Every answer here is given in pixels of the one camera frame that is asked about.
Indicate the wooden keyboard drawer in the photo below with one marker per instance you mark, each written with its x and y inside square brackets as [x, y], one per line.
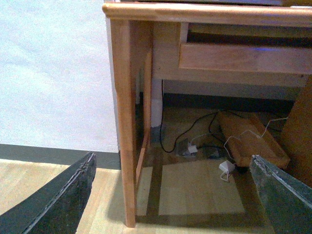
[247, 48]

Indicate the wooden desk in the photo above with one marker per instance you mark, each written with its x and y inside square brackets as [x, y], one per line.
[132, 29]

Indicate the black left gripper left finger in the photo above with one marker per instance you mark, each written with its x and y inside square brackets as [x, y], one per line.
[58, 206]

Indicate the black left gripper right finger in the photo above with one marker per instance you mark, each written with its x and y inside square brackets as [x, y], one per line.
[286, 200]

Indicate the wooden board on floor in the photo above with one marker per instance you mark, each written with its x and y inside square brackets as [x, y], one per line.
[245, 137]

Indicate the white power adapter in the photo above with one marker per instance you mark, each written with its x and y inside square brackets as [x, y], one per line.
[227, 167]

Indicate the white plug in socket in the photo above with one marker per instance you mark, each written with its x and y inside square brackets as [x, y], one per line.
[192, 149]

